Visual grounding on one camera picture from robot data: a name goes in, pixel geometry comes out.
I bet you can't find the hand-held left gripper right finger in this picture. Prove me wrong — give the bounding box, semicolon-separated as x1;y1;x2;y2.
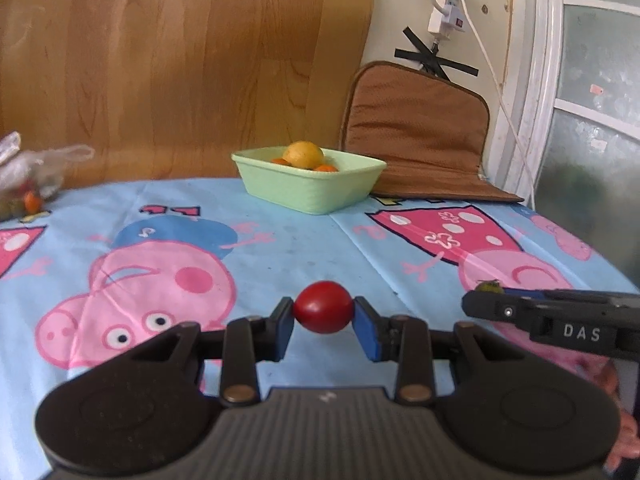
351;297;521;407

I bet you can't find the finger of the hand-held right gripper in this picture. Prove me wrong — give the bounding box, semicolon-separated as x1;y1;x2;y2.
502;287;608;303
461;291;543;335

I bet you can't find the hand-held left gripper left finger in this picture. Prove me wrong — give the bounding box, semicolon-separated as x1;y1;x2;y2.
132;296;296;407

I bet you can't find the red tomato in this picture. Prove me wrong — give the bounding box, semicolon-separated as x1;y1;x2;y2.
292;281;355;335

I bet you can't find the green plastic basket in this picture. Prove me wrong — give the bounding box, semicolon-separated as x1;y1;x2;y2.
231;146;388;216

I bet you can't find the large yellow grapefruit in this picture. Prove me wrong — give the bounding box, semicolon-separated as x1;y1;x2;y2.
282;141;325;170

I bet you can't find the person's right hand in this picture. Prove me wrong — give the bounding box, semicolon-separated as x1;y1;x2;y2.
602;362;640;473

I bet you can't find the blue cartoon printed tablecloth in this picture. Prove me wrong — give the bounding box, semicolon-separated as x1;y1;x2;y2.
0;176;640;480

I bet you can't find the brown seat cushion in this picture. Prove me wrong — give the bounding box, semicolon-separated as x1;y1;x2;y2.
340;60;525;204

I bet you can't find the black tape cross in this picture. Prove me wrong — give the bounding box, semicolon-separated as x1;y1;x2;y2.
394;27;480;81

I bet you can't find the wooden board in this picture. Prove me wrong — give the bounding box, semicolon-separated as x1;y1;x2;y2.
0;0;377;197

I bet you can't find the clear plastic bag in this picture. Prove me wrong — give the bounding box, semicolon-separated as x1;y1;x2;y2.
0;131;96;222

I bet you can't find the white power strip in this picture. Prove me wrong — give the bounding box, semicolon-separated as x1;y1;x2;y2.
427;0;469;42

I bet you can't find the white window frame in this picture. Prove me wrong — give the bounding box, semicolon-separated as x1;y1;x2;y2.
486;0;640;292

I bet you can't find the white cable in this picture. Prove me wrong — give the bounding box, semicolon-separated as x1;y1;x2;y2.
456;0;539;211

